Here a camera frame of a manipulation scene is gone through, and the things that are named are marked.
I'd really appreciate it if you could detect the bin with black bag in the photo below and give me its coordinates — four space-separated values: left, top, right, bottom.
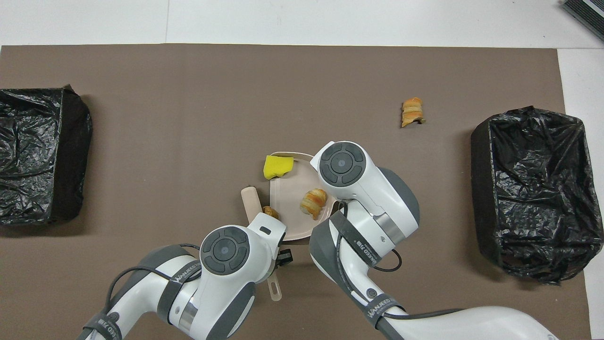
0 84 93 226
470 106 591 282

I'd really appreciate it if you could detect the beige plastic dustpan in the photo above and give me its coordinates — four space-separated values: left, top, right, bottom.
268 152 340 303

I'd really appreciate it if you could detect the yellow sponge piece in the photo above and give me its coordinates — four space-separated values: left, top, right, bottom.
263 155 295 180

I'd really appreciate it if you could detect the beige hand brush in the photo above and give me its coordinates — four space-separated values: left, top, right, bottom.
241 186 263 225

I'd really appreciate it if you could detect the dark grey ribbed device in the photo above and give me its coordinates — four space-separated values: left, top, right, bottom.
560 0 604 30

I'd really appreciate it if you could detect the brown table mat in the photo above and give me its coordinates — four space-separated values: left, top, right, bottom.
0 44 592 340

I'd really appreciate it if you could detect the toy croissant roll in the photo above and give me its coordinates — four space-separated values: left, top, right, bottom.
300 188 328 221
402 97 426 128

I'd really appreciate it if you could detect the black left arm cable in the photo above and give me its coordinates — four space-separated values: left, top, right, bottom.
106 243 201 312

